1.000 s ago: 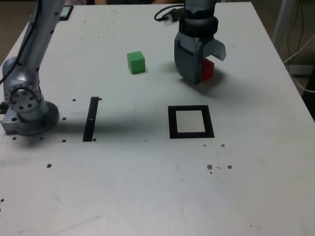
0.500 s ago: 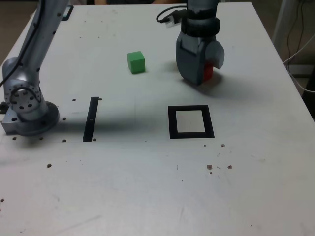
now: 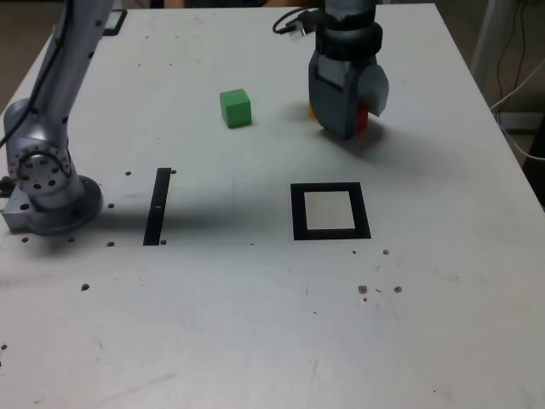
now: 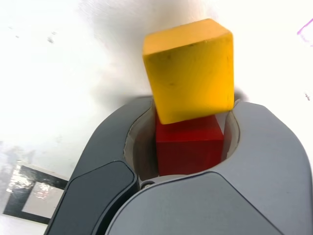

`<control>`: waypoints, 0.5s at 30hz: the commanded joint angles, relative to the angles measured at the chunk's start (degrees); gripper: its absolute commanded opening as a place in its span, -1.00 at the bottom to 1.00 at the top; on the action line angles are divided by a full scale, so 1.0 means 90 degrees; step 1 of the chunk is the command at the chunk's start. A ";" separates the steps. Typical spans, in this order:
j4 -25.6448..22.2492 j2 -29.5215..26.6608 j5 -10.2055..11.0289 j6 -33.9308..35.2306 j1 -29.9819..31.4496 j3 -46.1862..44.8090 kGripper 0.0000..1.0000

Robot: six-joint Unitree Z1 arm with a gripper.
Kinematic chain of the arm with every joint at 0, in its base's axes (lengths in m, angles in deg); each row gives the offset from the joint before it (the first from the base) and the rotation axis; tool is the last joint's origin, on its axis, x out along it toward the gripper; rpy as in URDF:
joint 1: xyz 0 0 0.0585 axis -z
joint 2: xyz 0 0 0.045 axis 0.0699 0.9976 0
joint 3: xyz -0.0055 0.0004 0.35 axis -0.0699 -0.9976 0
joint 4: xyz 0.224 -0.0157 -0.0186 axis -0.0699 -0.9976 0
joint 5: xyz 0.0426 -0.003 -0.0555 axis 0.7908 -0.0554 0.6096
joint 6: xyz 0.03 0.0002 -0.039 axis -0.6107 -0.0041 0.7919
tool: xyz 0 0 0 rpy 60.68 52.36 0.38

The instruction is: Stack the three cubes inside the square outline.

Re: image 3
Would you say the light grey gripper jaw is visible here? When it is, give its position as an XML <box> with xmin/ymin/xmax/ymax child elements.
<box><xmin>356</xmin><ymin>62</ymin><xmax>390</xmax><ymax>119</ymax></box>

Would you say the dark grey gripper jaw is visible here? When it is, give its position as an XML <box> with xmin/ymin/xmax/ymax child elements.
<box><xmin>308</xmin><ymin>53</ymin><xmax>364</xmax><ymax>142</ymax></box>

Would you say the red cube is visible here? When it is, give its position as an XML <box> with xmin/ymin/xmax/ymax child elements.
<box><xmin>355</xmin><ymin>103</ymin><xmax>370</xmax><ymax>134</ymax></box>

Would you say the green cube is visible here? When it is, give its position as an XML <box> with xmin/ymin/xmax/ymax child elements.
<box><xmin>219</xmin><ymin>88</ymin><xmax>253</xmax><ymax>130</ymax></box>

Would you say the black tape square outline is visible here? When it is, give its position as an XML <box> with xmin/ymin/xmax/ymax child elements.
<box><xmin>290</xmin><ymin>181</ymin><xmax>372</xmax><ymax>241</ymax></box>

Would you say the black tape strip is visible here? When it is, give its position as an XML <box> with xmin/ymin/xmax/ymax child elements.
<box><xmin>142</xmin><ymin>167</ymin><xmax>172</xmax><ymax>247</ymax></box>

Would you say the black smartphone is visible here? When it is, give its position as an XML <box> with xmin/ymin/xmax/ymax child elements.
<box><xmin>100</xmin><ymin>9</ymin><xmax>129</xmax><ymax>38</ymax></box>

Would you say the white post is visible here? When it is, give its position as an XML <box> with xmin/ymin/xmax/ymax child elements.
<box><xmin>469</xmin><ymin>0</ymin><xmax>513</xmax><ymax>82</ymax></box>

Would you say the white cable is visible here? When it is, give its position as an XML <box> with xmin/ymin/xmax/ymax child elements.
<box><xmin>489</xmin><ymin>57</ymin><xmax>545</xmax><ymax>163</ymax></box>

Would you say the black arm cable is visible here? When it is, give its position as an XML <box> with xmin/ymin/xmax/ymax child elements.
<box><xmin>0</xmin><ymin>0</ymin><xmax>73</xmax><ymax>148</ymax></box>

